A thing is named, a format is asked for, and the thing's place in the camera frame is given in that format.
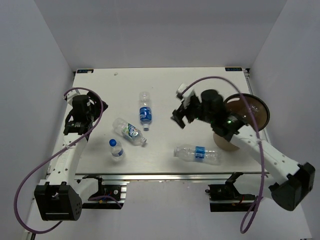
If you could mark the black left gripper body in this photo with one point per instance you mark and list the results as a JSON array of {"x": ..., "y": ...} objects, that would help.
[{"x": 92, "y": 114}]

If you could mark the right blue logo sticker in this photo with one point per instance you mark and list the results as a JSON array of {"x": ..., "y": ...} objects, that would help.
[{"x": 233, "y": 69}]

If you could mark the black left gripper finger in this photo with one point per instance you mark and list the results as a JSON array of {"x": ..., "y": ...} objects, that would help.
[
  {"x": 95, "y": 101},
  {"x": 101, "y": 106}
]

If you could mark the aluminium right side rail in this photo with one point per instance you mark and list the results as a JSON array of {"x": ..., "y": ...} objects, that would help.
[{"x": 253, "y": 91}]

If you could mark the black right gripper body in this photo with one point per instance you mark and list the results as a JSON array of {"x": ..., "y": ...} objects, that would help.
[{"x": 195, "y": 108}]

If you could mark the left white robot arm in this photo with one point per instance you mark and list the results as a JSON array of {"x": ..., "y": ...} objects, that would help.
[{"x": 60, "y": 197}]

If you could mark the blue logo sticker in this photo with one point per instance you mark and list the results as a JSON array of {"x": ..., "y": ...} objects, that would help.
[
  {"x": 85, "y": 71},
  {"x": 233, "y": 69}
]

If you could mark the brown cylindrical bin black rim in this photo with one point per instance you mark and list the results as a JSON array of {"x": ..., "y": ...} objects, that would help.
[{"x": 235, "y": 104}]

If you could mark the clear bottle light blue label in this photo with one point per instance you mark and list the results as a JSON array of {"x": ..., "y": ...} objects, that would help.
[{"x": 198, "y": 154}]

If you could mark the aluminium front table rail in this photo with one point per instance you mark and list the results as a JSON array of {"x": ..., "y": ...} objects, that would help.
[{"x": 157, "y": 177}]

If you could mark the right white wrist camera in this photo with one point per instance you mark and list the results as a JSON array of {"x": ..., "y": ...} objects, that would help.
[{"x": 184, "y": 93}]

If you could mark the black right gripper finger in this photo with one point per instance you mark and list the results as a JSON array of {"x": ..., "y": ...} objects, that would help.
[
  {"x": 178, "y": 115},
  {"x": 190, "y": 117}
]

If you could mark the clear bottle dark blue label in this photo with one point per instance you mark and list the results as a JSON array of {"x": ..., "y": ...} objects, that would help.
[{"x": 145, "y": 110}]

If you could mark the left blue logo sticker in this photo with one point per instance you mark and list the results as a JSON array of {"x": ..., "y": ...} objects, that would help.
[{"x": 85, "y": 71}]

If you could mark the clear bottle green white label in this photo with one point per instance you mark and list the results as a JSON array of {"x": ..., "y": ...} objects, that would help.
[{"x": 129, "y": 132}]

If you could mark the small bottle blue cap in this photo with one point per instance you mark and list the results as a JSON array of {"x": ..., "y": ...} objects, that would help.
[{"x": 116, "y": 150}]

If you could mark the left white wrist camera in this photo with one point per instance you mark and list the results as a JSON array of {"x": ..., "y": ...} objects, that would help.
[{"x": 70, "y": 95}]

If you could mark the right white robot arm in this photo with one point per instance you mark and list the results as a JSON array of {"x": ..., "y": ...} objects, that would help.
[{"x": 291, "y": 181}]

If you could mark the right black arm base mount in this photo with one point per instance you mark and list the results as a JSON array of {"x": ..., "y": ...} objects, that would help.
[{"x": 226, "y": 198}]

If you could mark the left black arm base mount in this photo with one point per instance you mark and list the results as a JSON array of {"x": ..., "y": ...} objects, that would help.
[{"x": 110, "y": 194}]

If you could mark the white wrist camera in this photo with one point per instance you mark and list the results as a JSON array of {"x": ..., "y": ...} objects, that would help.
[
  {"x": 70, "y": 95},
  {"x": 184, "y": 93}
]

